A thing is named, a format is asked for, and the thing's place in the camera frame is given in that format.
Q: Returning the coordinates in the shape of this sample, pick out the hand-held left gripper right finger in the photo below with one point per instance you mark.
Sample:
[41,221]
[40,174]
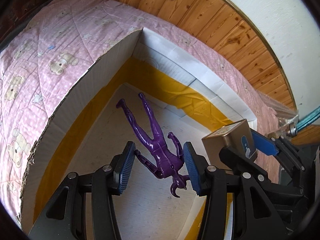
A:
[191,170]

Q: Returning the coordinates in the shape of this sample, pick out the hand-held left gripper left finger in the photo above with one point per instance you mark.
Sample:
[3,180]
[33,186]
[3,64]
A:
[125,167]

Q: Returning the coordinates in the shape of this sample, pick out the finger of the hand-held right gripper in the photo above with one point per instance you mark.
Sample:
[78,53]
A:
[235,158]
[265,142]

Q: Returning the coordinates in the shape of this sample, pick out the small gold box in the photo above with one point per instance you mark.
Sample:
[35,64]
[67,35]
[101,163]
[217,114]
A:
[225,135]

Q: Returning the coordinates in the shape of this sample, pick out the purple toy figure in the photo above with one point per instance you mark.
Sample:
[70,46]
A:
[162,155]

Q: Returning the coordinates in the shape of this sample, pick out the white cardboard box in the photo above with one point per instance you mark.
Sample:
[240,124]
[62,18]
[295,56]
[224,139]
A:
[112,67]

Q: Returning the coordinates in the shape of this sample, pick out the glass bottle with metal cap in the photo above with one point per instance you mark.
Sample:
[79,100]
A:
[291,130]

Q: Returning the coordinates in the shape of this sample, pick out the clear bubble wrap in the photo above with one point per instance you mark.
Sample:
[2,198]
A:
[277,105]

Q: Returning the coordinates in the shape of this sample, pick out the blue plastic strip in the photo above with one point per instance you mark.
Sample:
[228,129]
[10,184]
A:
[310,120]

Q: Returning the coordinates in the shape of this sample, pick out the pink bear printed blanket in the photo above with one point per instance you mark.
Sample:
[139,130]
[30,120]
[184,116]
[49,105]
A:
[62,30]

